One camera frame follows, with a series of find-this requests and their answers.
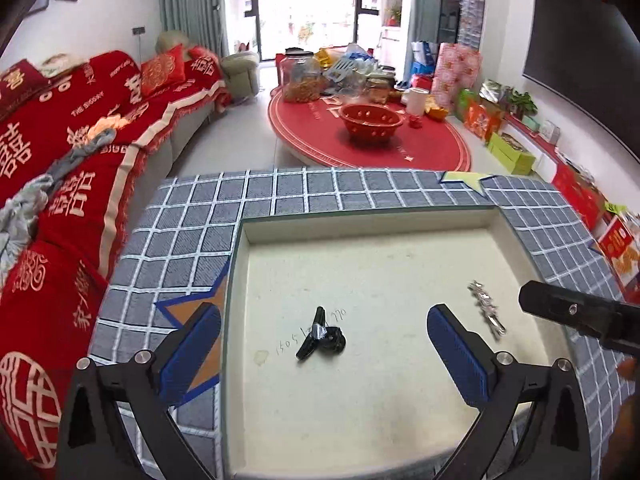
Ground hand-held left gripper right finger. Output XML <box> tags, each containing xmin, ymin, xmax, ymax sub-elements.
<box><xmin>426</xmin><ymin>302</ymin><xmax>593</xmax><ymax>480</ymax></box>

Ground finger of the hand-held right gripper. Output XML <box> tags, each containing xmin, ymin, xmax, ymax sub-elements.
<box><xmin>518</xmin><ymin>280</ymin><xmax>640</xmax><ymax>352</ymax></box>

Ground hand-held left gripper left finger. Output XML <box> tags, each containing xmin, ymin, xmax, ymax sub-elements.
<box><xmin>57</xmin><ymin>302</ymin><xmax>223</xmax><ymax>480</ymax></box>

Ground silver rhinestone hair clip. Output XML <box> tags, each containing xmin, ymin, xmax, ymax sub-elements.
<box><xmin>467</xmin><ymin>280</ymin><xmax>507</xmax><ymax>339</ymax></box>

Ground beige square tray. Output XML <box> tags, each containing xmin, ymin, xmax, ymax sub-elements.
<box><xmin>222</xmin><ymin>205</ymin><xmax>576</xmax><ymax>480</ymax></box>

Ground black hair clip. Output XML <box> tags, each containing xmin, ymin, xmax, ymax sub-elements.
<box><xmin>295</xmin><ymin>305</ymin><xmax>347</xmax><ymax>361</ymax></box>

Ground person's right hand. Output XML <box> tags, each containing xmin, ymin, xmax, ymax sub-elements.
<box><xmin>617</xmin><ymin>355</ymin><xmax>640</xmax><ymax>382</ymax></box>

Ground red yellow snack box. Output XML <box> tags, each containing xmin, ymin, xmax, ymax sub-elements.
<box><xmin>597</xmin><ymin>212</ymin><xmax>640</xmax><ymax>288</ymax></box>

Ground red cardboard box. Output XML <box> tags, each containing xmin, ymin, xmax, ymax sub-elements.
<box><xmin>552</xmin><ymin>162</ymin><xmax>606</xmax><ymax>231</ymax></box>

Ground green gift boxes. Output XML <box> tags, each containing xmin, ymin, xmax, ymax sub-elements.
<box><xmin>487</xmin><ymin>132</ymin><xmax>537</xmax><ymax>176</ymax></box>

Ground orange gift box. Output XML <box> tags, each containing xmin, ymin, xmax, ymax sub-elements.
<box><xmin>462</xmin><ymin>97</ymin><xmax>503</xmax><ymax>141</ymax></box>

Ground grey checkered tablecloth with stars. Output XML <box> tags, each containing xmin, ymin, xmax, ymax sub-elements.
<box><xmin>87</xmin><ymin>167</ymin><xmax>636</xmax><ymax>480</ymax></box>

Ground green potted plant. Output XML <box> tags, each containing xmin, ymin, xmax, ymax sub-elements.
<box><xmin>510</xmin><ymin>89</ymin><xmax>538</xmax><ymax>118</ymax></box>

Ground light floral blanket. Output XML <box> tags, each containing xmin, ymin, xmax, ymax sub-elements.
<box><xmin>0</xmin><ymin>175</ymin><xmax>55</xmax><ymax>286</ymax></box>

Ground sofa with red cover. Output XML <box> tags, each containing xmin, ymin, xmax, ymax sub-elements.
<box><xmin>0</xmin><ymin>50</ymin><xmax>233</xmax><ymax>466</ymax></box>

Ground grey cloth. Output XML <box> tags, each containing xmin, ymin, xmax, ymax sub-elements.
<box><xmin>50</xmin><ymin>127</ymin><xmax>118</xmax><ymax>181</ymax></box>

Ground black television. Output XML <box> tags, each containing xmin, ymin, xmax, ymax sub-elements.
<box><xmin>522</xmin><ymin>0</ymin><xmax>640</xmax><ymax>133</ymax></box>

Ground red colander bowl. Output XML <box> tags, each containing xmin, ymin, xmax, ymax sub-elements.
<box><xmin>338</xmin><ymin>104</ymin><xmax>405</xmax><ymax>143</ymax></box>

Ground round red coffee table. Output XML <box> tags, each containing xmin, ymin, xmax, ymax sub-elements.
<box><xmin>267</xmin><ymin>82</ymin><xmax>472</xmax><ymax>172</ymax></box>

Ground white cup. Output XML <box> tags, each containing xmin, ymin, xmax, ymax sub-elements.
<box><xmin>404</xmin><ymin>87</ymin><xmax>431</xmax><ymax>116</ymax></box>

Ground red patterned gift box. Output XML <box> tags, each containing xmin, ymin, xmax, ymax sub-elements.
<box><xmin>432</xmin><ymin>42</ymin><xmax>483</xmax><ymax>111</ymax></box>

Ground small glass jar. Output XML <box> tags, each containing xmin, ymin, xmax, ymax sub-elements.
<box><xmin>367</xmin><ymin>77</ymin><xmax>391</xmax><ymax>106</ymax></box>

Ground red embroidered square cushion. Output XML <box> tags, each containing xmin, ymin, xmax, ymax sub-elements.
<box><xmin>140</xmin><ymin>44</ymin><xmax>187</xmax><ymax>98</ymax></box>

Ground beige armchair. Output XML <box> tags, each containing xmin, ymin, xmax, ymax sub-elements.
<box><xmin>221</xmin><ymin>51</ymin><xmax>261</xmax><ymax>98</ymax></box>

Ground blue white shopping bag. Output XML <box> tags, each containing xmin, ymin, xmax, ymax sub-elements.
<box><xmin>411</xmin><ymin>41</ymin><xmax>438</xmax><ymax>76</ymax></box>

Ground clear plastic snack jar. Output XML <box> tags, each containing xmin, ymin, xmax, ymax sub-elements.
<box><xmin>277</xmin><ymin>47</ymin><xmax>322</xmax><ymax>104</ymax></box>

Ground blue plastic basket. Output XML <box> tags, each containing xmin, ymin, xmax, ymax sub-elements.
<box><xmin>325</xmin><ymin>57</ymin><xmax>358</xmax><ymax>83</ymax></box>

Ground olive round pillow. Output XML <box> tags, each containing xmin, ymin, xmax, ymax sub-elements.
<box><xmin>155</xmin><ymin>30</ymin><xmax>191</xmax><ymax>56</ymax></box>

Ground shelf of clear boxes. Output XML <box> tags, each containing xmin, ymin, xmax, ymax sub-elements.
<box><xmin>442</xmin><ymin>0</ymin><xmax>488</xmax><ymax>53</ymax></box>

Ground dark red lettered cushion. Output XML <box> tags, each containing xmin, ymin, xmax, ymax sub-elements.
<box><xmin>0</xmin><ymin>59</ymin><xmax>51</xmax><ymax>117</ymax></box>

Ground green curtain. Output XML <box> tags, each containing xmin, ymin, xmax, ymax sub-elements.
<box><xmin>159</xmin><ymin>0</ymin><xmax>228</xmax><ymax>58</ymax></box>
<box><xmin>400</xmin><ymin>0</ymin><xmax>446</xmax><ymax>46</ymax></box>

